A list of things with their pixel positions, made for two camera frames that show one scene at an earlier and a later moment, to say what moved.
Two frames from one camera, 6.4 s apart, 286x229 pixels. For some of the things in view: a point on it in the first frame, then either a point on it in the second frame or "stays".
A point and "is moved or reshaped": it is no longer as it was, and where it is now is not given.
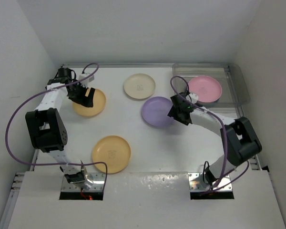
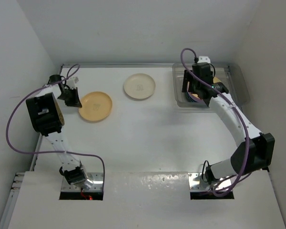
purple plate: [155, 111] is moved or reshaped
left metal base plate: [98, 183] stays
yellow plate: [98, 103] → [215, 80]
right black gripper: [173, 113] → [188, 79]
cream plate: [139, 86] stays
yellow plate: [113, 150] → [95, 106]
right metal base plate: [196, 182] stays
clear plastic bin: [235, 91] stays
